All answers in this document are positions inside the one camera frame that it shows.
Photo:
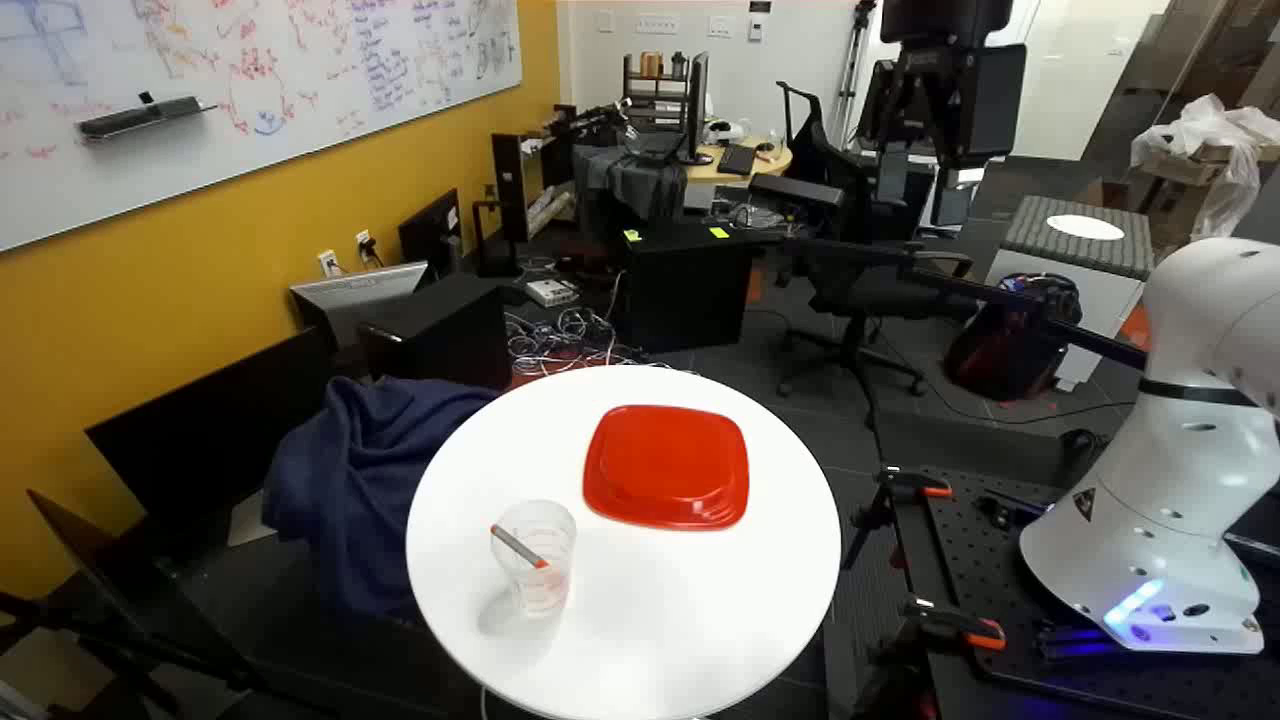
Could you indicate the long black rod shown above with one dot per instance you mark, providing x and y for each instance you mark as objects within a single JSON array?
[{"x": 1055, "y": 321}]

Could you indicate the red square plate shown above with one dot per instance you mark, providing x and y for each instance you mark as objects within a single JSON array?
[{"x": 664, "y": 467}]

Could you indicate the white flat tray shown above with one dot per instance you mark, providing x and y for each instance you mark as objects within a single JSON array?
[{"x": 363, "y": 284}]

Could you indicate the wall whiteboard with writing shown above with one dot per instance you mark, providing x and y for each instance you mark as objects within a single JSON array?
[{"x": 265, "y": 81}]

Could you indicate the clear plastic cup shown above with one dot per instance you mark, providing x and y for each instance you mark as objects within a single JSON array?
[{"x": 540, "y": 587}]

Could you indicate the black computer tower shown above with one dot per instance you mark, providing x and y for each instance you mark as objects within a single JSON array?
[{"x": 682, "y": 284}]

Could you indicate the crumpled clear plastic bag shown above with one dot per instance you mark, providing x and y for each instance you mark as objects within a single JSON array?
[{"x": 1200, "y": 147}]

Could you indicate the black shelf rack with items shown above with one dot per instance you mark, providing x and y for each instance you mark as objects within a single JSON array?
[{"x": 664, "y": 92}]

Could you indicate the white wall outlet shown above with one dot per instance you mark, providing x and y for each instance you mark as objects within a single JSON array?
[{"x": 330, "y": 261}]

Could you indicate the black box case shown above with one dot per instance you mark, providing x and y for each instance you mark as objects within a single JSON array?
[{"x": 442, "y": 326}]

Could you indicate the black flat panel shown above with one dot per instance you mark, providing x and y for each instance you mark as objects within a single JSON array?
[{"x": 201, "y": 440}]

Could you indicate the orange and grey pen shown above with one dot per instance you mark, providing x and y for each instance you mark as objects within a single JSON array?
[{"x": 521, "y": 547}]

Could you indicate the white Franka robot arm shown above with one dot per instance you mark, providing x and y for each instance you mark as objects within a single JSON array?
[{"x": 1175, "y": 480}]

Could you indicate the dark blue cloth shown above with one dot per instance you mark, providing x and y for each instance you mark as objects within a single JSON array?
[{"x": 355, "y": 480}]

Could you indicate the black whiteboard eraser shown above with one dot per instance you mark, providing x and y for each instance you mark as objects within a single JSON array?
[{"x": 142, "y": 117}]

